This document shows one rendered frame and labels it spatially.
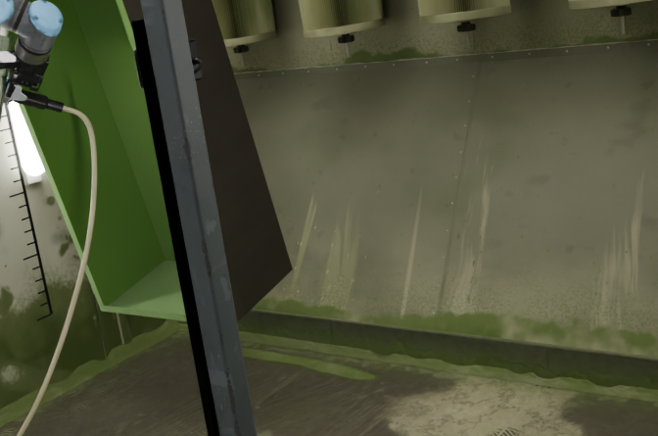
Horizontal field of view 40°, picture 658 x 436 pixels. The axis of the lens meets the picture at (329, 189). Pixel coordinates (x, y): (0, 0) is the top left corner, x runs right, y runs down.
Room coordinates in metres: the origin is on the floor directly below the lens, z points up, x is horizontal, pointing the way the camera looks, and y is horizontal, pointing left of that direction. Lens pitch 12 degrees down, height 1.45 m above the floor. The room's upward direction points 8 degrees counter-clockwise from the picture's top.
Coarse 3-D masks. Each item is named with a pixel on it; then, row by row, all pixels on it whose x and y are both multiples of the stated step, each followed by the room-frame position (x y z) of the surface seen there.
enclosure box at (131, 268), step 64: (64, 0) 3.13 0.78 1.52; (128, 0) 2.54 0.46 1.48; (192, 0) 2.75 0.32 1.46; (64, 64) 3.09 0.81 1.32; (128, 64) 3.10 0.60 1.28; (64, 128) 3.04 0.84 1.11; (128, 128) 3.20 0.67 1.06; (64, 192) 3.00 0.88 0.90; (128, 192) 3.23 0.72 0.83; (256, 192) 2.87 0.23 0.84; (128, 256) 3.18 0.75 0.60; (256, 256) 2.83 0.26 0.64
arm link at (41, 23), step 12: (24, 12) 2.40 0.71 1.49; (36, 12) 2.40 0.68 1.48; (48, 12) 2.42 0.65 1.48; (60, 12) 2.45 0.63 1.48; (24, 24) 2.40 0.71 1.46; (36, 24) 2.39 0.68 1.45; (48, 24) 2.40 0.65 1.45; (60, 24) 2.43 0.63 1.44; (24, 36) 2.43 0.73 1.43; (36, 36) 2.42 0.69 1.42; (48, 36) 2.42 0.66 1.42; (24, 48) 2.45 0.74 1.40; (36, 48) 2.45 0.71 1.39; (48, 48) 2.47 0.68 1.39
